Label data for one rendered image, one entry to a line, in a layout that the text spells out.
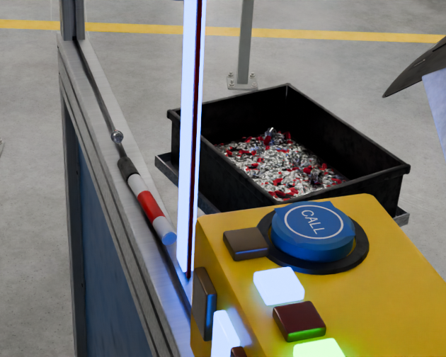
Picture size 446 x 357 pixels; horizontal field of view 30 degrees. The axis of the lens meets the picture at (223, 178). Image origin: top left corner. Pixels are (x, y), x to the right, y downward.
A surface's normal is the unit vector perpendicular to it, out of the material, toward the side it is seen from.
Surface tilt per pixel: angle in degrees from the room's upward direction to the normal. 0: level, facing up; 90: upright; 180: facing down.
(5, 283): 0
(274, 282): 0
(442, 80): 55
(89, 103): 0
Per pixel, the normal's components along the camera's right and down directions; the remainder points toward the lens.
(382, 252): 0.05, -0.85
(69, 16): 0.30, 0.51
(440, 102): -0.46, -0.16
